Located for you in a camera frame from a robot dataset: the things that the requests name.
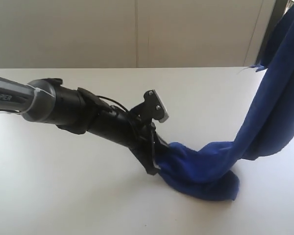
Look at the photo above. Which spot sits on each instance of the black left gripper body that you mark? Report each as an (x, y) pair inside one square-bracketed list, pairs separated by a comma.
[(140, 138)]

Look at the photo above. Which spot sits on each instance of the blue microfiber towel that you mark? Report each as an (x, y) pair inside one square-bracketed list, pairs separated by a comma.
[(267, 128)]

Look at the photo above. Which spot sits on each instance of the dark window frame post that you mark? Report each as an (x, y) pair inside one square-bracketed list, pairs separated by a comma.
[(277, 13)]

